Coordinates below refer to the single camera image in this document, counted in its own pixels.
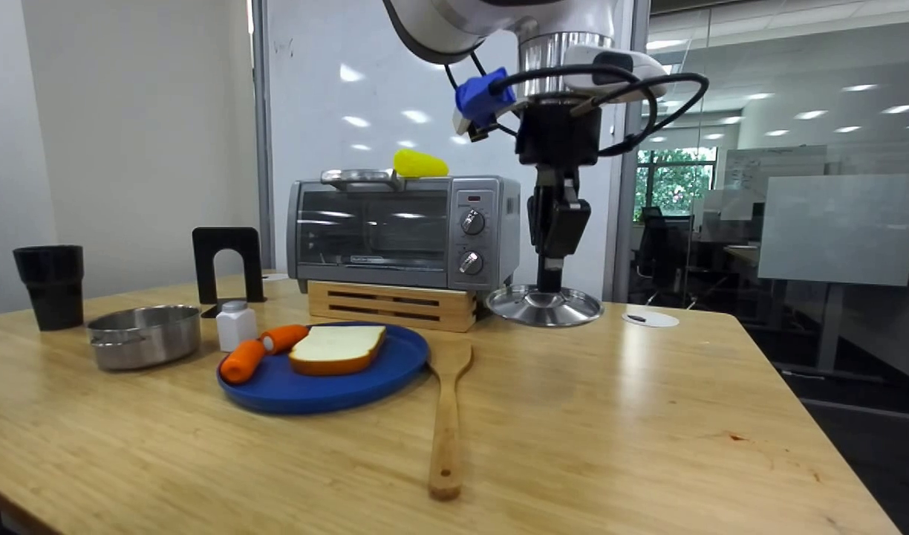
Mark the grey toaster oven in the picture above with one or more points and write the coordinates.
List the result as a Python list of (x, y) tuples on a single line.
[(376, 232)]

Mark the grey panel behind glass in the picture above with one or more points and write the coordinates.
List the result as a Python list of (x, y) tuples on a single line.
[(843, 232)]

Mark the metal cup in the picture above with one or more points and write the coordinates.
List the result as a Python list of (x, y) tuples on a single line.
[(49, 286)]

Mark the white bread slice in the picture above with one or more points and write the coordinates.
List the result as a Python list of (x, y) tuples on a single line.
[(336, 350)]

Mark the small silver dish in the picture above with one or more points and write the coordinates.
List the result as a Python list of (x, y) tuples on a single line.
[(354, 178)]

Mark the black metal bookend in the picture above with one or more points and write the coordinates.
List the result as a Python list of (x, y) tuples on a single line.
[(207, 264)]

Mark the steel pot lid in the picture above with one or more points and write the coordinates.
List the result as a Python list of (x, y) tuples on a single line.
[(544, 307)]

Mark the yellow plastic corn cob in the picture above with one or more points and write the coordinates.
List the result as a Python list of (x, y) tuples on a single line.
[(422, 164)]

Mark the blue round plate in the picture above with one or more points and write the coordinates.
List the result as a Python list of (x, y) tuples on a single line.
[(376, 383)]

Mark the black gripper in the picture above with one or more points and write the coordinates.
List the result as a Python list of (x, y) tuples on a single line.
[(560, 134)]

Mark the wooden slatted riser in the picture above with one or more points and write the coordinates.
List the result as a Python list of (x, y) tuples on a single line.
[(397, 305)]

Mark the orange carrot half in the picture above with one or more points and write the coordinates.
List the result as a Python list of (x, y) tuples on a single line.
[(287, 337), (243, 360)]

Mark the wooden spatula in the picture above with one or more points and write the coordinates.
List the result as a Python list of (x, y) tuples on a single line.
[(448, 435)]

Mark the white and blue wrist mount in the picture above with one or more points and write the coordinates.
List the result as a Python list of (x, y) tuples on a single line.
[(486, 97)]

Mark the dark office chair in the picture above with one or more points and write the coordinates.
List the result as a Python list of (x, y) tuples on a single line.
[(663, 256)]

